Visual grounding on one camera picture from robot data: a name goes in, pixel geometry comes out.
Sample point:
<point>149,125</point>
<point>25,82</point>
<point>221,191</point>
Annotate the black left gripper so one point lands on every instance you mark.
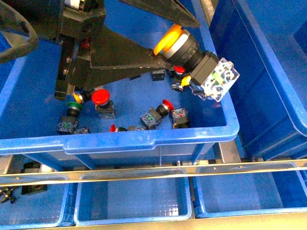
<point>113,56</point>

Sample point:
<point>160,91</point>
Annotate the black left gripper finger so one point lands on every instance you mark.
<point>172,10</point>

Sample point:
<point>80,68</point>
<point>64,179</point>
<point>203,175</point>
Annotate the red mushroom push button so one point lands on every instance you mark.
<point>103,105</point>

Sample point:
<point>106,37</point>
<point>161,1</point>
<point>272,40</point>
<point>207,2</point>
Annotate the yellow mushroom push button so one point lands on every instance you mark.
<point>208,76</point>

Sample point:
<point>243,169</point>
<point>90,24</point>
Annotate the blue parts bin with buttons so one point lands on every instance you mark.
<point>29,112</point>

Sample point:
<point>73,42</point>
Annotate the yellow push button lying sideways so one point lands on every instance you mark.
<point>82,96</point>

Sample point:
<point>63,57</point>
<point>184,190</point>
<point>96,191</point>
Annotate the red push button far right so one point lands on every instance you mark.
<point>178,76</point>

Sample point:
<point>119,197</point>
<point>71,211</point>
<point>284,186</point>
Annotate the red push button behind finger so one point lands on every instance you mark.
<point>153,117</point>

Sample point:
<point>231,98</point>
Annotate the red push button near front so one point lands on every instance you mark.
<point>114,128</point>

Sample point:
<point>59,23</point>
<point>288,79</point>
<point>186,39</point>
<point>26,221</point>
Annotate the clear contact block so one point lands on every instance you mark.
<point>82,130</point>

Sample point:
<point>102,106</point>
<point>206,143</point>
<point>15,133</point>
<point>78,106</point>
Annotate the green push button front left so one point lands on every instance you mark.
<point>69,123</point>

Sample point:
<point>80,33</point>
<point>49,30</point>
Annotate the black contact block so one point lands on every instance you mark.
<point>180,118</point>

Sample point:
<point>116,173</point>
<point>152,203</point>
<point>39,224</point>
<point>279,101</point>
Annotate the blue bin right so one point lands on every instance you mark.
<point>267,42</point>

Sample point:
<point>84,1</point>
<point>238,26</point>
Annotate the small blue tray centre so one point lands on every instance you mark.
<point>128,201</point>

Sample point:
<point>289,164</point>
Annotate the small blue tray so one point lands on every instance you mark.
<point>128,201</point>
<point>250,194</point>
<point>51,208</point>

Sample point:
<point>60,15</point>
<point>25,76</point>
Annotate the small blue tray left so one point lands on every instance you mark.
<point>51,208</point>

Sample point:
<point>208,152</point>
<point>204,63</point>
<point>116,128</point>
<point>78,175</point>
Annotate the small blue tray right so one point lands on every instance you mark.
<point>250,194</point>

